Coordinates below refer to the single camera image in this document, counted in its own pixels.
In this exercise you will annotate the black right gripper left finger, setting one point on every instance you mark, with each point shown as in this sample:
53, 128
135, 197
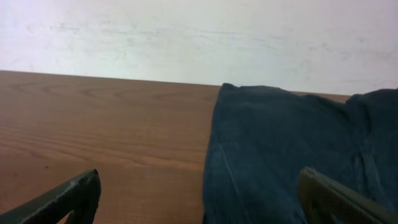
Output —
76, 200

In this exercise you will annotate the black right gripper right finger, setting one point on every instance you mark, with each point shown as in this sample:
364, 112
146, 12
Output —
323, 198

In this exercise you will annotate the teal blue shorts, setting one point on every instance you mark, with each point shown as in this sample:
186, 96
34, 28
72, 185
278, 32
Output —
262, 137

